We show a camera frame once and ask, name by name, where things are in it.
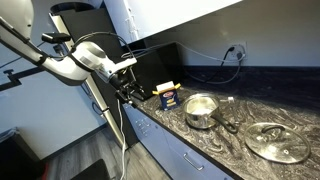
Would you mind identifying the blue pasta box yellow flaps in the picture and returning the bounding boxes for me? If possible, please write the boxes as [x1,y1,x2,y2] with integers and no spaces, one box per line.
[152,80,182,112]

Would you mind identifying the white wall power outlet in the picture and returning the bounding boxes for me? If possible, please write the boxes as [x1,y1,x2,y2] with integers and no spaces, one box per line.
[228,41,248,62]

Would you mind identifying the thin white wall cable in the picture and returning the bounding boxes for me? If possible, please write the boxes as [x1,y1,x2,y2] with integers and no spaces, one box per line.
[174,40,232,63]

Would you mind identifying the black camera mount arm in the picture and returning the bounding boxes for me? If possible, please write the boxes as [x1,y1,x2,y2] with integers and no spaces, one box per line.
[0,65,48,93]

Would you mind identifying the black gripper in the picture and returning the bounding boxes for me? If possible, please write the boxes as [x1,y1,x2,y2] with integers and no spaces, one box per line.
[108,70,147,108]

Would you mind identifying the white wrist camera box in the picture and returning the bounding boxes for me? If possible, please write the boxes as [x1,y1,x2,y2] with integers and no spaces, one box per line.
[109,57,138,76]

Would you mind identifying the black exterior camera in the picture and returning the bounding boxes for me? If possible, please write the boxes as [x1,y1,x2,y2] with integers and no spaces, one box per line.
[41,32,72,44]

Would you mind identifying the metal spoon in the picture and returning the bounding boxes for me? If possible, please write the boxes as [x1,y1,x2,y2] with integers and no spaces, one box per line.
[243,122,312,165]

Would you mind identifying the silver metal post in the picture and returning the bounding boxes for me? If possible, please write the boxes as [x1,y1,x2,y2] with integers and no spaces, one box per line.
[49,13,129,150]

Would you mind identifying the black tall refrigerator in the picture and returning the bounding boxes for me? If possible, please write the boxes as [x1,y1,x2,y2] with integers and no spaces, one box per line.
[49,1,140,148]

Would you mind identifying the black bin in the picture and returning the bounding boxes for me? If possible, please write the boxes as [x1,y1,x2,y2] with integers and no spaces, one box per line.
[0,127,46,180]

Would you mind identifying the black power cable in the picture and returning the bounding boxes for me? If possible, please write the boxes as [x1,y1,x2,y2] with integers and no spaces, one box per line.
[186,46,244,85]

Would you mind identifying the white upper wall cabinet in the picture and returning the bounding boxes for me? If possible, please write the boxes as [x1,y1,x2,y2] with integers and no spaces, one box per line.
[103,0,243,47]

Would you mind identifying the grey base cabinet drawers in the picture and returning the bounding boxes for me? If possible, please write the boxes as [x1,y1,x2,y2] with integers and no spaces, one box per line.
[122,103,241,180]

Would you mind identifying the steel pot black handle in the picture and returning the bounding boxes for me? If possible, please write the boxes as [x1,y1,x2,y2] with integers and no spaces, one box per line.
[182,93,240,135]

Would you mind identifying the thin black camera cable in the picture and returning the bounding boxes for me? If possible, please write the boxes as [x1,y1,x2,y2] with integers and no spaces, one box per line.
[0,40,47,70]

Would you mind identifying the black floor object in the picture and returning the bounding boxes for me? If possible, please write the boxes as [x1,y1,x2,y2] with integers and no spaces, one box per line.
[70,158,112,180]

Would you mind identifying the hanging white cable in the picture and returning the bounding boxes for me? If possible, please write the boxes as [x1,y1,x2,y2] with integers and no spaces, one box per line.
[116,98,129,180]

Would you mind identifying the metal drawer handle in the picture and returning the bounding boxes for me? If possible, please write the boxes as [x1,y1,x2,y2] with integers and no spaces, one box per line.
[139,125,152,136]
[135,117,148,127]
[183,152,205,172]

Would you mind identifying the silver black microwave oven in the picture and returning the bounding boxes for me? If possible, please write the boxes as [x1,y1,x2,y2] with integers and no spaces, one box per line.
[121,42,186,102]

